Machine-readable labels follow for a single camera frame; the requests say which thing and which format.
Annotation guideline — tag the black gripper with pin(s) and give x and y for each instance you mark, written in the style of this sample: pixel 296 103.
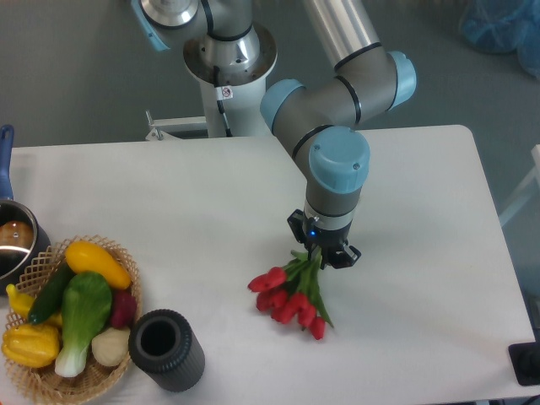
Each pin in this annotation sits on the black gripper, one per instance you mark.
pixel 326 236

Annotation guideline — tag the red tulip bouquet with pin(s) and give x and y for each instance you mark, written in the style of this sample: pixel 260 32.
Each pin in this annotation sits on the red tulip bouquet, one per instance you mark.
pixel 292 293

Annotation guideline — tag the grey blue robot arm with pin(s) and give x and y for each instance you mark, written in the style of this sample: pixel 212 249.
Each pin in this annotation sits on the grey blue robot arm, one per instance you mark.
pixel 317 128

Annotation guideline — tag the dark ribbed cylindrical vase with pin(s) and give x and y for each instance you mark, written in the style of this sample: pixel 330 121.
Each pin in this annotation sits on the dark ribbed cylindrical vase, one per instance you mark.
pixel 163 345

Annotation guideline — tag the red radish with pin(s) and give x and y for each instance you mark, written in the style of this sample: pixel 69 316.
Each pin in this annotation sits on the red radish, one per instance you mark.
pixel 123 309

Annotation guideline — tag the black device at edge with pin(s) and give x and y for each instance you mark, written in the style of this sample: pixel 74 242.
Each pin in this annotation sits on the black device at edge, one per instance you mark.
pixel 525 362

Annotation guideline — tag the yellow squash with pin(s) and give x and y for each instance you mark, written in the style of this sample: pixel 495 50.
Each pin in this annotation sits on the yellow squash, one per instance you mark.
pixel 83 256

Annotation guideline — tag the green bok choy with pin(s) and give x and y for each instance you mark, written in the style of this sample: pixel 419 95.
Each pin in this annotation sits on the green bok choy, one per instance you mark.
pixel 86 306

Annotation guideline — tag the woven wicker basket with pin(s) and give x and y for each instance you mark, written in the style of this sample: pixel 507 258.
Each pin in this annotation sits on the woven wicker basket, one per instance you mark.
pixel 43 385

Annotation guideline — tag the dark green cucumber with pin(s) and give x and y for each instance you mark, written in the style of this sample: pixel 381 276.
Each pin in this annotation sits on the dark green cucumber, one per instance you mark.
pixel 49 300

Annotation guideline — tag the blue plastic bag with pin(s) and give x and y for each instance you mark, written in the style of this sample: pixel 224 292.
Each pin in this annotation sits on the blue plastic bag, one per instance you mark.
pixel 504 27

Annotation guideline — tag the small yellow gourd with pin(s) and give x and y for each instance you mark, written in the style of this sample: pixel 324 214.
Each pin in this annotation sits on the small yellow gourd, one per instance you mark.
pixel 21 304

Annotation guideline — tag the yellow bell pepper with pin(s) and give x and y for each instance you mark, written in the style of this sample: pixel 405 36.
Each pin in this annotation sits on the yellow bell pepper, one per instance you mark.
pixel 31 346

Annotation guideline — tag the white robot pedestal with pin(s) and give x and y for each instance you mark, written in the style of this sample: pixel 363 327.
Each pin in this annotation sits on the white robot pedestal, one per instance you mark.
pixel 232 77

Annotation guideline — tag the white frame at right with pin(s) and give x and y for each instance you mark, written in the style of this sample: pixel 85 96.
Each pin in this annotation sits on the white frame at right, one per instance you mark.
pixel 526 189

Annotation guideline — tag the blue handled saucepan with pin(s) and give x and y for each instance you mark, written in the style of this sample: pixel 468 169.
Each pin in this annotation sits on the blue handled saucepan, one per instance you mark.
pixel 22 237

